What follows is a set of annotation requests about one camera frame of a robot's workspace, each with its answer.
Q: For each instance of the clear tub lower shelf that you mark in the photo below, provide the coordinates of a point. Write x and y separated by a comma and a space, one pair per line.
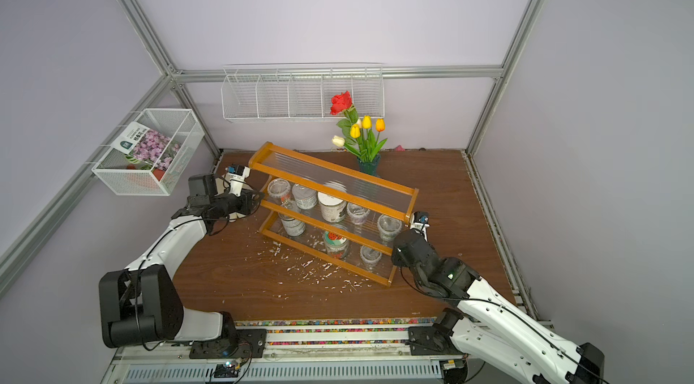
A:
370, 257

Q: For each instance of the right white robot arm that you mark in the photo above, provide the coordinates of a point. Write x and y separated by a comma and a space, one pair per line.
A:
481, 322

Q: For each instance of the clear small plastic tub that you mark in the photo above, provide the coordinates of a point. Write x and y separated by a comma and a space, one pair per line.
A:
280, 191

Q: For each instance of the purple flower seed packet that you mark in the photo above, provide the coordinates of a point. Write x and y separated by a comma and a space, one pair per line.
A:
146, 148

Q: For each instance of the tall white Ideal jar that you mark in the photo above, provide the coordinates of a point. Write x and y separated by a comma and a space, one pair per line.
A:
333, 209

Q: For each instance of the teal glass vase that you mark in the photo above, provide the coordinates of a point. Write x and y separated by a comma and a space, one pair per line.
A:
370, 167

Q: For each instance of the metal base rail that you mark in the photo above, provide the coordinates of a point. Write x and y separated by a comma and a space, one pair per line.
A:
313, 351

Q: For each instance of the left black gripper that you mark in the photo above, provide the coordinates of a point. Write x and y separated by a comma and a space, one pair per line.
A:
246, 199

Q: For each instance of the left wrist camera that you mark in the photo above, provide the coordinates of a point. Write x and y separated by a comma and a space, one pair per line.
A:
235, 177

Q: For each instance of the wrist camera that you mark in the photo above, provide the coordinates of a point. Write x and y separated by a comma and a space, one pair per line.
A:
420, 221
235, 177

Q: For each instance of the orange wooden glass shelf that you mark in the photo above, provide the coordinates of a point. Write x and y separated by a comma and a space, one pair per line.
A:
378, 195

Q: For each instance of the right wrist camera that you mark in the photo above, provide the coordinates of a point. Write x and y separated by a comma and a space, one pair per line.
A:
420, 221

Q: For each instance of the tomato label seed jar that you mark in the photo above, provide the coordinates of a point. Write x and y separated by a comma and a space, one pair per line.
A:
336, 246

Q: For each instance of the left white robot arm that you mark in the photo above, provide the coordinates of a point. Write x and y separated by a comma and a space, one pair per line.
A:
139, 304

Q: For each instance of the long white wire basket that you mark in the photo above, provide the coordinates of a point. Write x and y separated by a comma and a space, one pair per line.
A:
299, 91

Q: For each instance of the small white wire basket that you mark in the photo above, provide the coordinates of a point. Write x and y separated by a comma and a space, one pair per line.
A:
125, 179

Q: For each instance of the artificial flower bouquet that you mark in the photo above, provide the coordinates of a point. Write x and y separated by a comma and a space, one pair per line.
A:
360, 135

